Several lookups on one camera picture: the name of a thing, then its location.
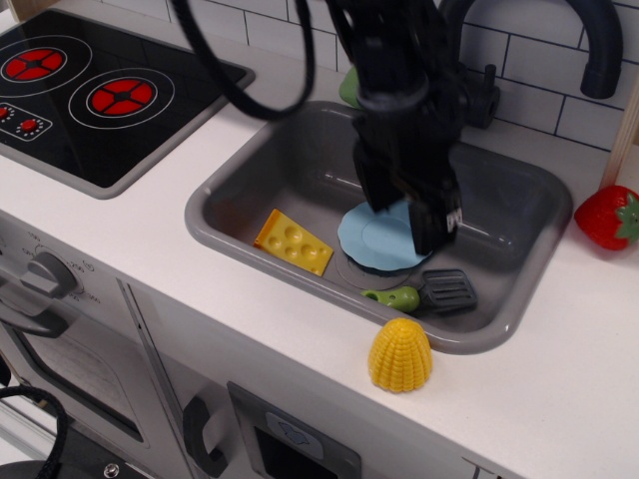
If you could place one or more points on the grey dishwasher control panel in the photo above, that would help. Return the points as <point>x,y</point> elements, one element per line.
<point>281,446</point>

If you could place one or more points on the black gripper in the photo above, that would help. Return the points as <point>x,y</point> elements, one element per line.
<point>403,151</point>

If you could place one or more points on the yellow corn cob piece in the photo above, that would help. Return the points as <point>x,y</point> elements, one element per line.
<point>400,357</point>

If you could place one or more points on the grey oven knob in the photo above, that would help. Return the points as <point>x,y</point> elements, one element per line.
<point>48,275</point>

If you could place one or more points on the green handled grey spatula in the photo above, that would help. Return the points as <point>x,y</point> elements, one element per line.
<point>439,291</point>

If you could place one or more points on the dark grey faucet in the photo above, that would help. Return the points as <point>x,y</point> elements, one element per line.
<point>556,64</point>

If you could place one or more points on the green round toy object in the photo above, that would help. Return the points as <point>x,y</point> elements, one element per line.
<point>348,89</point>

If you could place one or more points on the grey plastic sink basin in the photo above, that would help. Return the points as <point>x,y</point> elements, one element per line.
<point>513,217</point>

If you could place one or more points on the grey oven door handle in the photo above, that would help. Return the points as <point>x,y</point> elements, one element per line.
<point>29,312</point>

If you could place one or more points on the dark grey cabinet handle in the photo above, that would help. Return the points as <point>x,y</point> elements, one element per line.
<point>195,417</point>

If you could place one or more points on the black toy stove top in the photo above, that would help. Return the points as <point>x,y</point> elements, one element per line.
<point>95,107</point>

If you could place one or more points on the wooden shelf post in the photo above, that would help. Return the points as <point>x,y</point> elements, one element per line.
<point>625,139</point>

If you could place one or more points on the yellow cheese wedge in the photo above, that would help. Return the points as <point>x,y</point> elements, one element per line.
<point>283,238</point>

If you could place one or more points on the blue round plate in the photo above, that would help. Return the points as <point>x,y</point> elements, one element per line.
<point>382,240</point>

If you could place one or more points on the red toy strawberry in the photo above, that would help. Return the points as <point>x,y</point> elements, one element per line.
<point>610,217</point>

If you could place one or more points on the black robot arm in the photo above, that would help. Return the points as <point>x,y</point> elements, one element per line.
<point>395,45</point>

